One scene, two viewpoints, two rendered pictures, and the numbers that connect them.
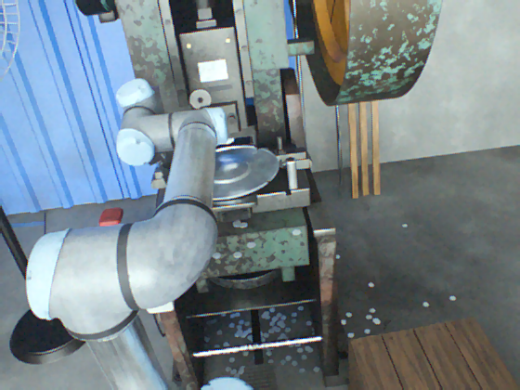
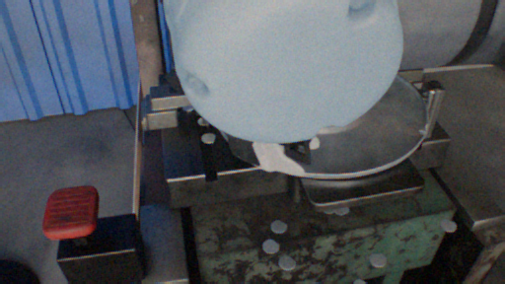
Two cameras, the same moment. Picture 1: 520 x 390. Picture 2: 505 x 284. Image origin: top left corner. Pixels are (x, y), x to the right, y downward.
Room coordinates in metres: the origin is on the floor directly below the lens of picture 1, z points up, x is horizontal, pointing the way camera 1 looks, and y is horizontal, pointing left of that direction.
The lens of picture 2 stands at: (0.72, 0.26, 1.11)
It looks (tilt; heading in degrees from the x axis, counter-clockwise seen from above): 39 degrees down; 348
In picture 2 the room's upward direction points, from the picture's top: straight up
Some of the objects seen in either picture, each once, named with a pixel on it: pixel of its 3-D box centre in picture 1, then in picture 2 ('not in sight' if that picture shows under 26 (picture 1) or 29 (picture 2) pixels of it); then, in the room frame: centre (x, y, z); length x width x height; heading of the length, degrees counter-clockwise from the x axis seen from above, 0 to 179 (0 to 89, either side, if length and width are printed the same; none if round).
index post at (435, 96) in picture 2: (291, 172); (427, 108); (1.17, -0.10, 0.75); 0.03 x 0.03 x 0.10; 0
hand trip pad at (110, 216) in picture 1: (114, 225); (78, 228); (1.07, 0.40, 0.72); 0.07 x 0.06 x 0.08; 0
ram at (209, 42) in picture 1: (214, 75); not in sight; (1.26, 0.07, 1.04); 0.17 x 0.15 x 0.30; 0
